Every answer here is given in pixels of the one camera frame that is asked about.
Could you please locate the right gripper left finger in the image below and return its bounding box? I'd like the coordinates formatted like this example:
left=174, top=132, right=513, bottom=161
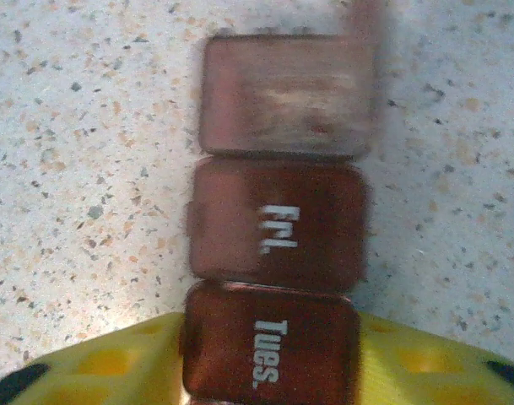
left=0, top=311, right=187, bottom=405

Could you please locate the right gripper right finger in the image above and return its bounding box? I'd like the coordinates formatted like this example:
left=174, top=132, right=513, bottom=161
left=358, top=314, right=514, bottom=405

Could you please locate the dark red weekly pill organizer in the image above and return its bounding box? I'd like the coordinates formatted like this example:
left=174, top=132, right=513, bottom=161
left=178, top=0, right=387, bottom=405

